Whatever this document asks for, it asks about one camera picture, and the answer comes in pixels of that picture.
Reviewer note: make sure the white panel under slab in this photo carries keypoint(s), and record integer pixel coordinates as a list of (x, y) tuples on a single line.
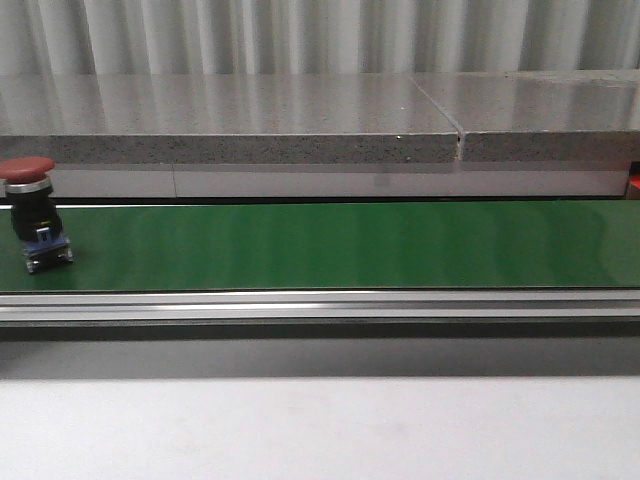
[(183, 184)]

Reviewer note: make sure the aluminium conveyor side rail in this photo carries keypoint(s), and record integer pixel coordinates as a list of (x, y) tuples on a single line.
[(319, 307)]

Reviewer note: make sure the grey stone slab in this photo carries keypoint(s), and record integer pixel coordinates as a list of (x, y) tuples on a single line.
[(223, 119), (531, 117)]

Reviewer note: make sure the grey stone slab left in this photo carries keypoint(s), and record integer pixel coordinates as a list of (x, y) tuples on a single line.
[(223, 119)]

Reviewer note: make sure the red mushroom push button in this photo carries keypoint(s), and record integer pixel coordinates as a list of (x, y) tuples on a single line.
[(34, 216)]

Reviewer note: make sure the grey stone slab right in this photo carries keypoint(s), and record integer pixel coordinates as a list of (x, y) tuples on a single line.
[(531, 117)]

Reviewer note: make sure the green conveyor belt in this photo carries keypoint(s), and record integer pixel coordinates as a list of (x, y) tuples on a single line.
[(475, 244)]

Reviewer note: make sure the orange red object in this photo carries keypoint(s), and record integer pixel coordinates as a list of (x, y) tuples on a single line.
[(633, 188)]

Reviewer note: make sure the white pleated curtain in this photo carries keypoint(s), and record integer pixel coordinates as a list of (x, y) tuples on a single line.
[(293, 37)]

